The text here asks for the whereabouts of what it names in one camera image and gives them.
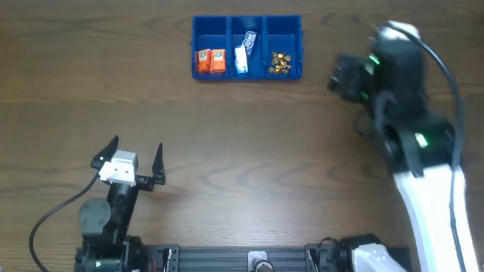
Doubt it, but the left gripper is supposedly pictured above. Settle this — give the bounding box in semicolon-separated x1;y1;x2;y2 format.
90;134;167;192

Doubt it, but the orange candy box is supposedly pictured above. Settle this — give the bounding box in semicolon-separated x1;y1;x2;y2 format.
210;48;227;73
195;48;213;74

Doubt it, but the blue candy pack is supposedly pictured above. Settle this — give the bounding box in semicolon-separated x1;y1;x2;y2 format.
234;45;250;76
241;30;259;58

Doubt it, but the blue tray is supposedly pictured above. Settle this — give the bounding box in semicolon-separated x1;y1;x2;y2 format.
191;14;304;81

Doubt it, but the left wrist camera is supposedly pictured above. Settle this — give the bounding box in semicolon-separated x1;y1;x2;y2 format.
98;150;140;187

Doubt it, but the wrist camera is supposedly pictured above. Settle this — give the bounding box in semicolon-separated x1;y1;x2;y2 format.
374;20;421;42
98;150;140;187

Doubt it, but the black cable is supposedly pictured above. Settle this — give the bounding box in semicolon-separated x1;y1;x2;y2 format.
29;172;101;272
383;23;465;272

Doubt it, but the mounting rail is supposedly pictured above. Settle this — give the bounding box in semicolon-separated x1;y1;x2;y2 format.
74;243;412;272

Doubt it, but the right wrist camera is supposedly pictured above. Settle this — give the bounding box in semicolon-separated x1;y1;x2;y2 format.
374;20;421;42

